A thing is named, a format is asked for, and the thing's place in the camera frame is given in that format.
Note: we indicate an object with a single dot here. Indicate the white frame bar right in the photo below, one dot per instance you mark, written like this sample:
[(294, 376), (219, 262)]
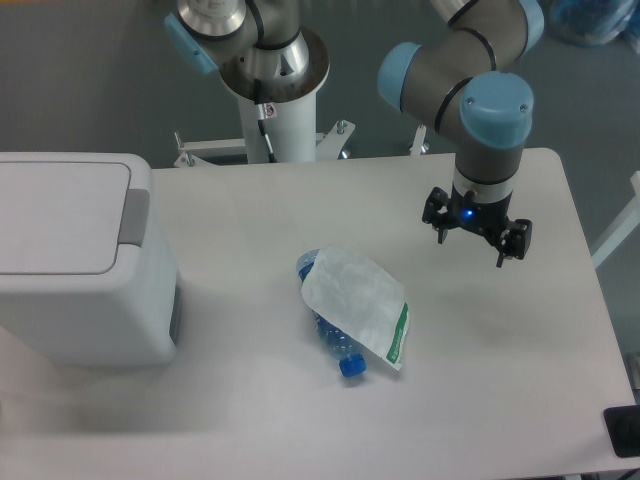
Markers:
[(619, 229)]

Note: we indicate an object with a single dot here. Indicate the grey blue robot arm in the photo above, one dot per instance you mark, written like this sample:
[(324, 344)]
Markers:
[(462, 90)]

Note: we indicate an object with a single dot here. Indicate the crushed clear plastic bottle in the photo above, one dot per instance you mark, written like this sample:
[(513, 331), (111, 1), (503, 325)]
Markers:
[(347, 352)]

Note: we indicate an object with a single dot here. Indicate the white plastic pouch green stripe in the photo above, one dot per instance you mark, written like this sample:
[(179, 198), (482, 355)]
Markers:
[(362, 299)]

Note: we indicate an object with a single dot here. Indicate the black device at table edge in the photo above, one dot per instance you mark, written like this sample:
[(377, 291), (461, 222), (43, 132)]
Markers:
[(623, 428)]

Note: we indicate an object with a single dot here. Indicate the white trash can body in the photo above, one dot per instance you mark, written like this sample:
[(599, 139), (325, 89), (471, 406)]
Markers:
[(127, 316)]

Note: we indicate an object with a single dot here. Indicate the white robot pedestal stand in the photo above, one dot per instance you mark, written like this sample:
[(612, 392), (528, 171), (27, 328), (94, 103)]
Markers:
[(276, 93)]

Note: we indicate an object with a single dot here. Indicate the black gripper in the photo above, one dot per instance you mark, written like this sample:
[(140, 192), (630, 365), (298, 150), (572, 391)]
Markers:
[(481, 209)]

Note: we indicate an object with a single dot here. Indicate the white trash can lid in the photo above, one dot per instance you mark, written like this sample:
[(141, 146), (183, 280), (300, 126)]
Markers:
[(68, 218)]

